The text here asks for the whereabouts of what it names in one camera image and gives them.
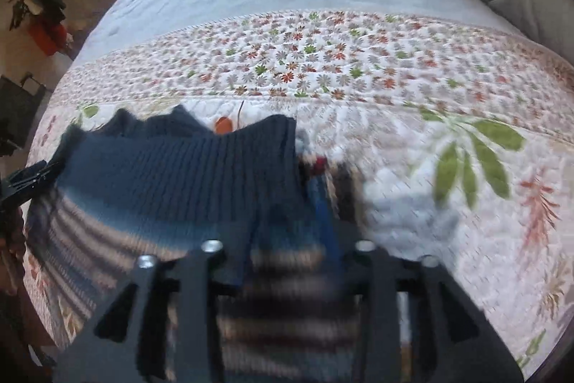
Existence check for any black chair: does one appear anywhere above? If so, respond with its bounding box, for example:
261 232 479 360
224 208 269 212
0 72 48 157

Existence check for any striped knit sweater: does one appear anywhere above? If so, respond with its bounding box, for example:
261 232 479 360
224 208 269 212
27 106 358 382

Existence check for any floral quilted bedspread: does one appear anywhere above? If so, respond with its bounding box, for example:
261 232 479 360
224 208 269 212
31 11 573 382

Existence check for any red bag on wall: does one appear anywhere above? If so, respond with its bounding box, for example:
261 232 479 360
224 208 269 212
27 15 67 56

